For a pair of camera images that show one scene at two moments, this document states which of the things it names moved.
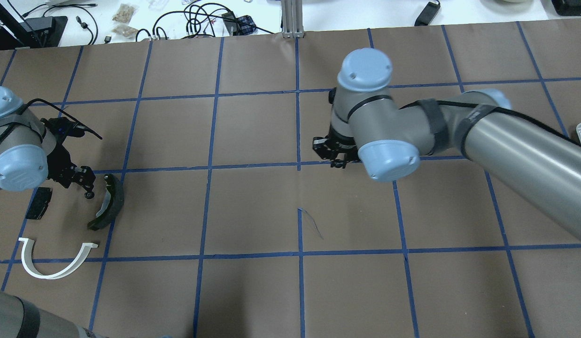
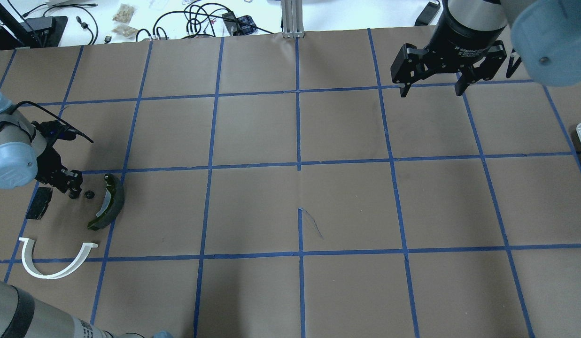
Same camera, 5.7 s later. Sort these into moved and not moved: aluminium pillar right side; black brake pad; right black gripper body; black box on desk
Moved: right black gripper body
Not moved: aluminium pillar right side; black brake pad; black box on desk
